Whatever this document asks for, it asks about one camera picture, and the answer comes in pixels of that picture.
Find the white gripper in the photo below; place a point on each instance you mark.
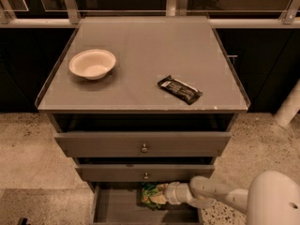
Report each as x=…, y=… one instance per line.
x=172, y=192

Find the green rice chip bag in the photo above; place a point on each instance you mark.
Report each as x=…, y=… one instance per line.
x=149, y=190

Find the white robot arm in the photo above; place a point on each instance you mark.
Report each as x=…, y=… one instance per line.
x=273, y=198

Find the middle drawer metal knob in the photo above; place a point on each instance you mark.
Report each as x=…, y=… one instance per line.
x=146, y=176

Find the drawer metal knob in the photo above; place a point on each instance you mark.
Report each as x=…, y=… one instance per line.
x=146, y=176
x=144, y=148

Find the top drawer metal knob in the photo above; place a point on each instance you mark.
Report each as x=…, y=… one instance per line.
x=144, y=148

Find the grey bottom drawer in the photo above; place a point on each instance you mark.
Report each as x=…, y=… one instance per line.
x=121, y=204

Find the grey drawer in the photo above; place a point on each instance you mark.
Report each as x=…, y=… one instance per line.
x=133, y=171
x=121, y=204
x=167, y=135

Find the grey middle drawer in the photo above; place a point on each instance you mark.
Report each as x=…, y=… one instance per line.
x=133, y=171

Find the grey drawer cabinet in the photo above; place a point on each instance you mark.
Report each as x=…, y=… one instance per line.
x=147, y=49

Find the grey top drawer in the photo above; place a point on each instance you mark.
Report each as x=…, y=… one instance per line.
x=167, y=135

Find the black snack bar wrapper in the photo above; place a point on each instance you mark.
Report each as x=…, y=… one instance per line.
x=180, y=89

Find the dark object floor corner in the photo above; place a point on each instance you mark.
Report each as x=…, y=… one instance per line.
x=22, y=221

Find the white paper bowl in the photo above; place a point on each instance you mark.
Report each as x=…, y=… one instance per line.
x=92, y=64

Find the white pillar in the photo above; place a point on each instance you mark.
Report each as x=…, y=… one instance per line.
x=290, y=107

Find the metal railing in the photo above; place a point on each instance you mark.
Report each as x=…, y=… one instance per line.
x=227, y=14

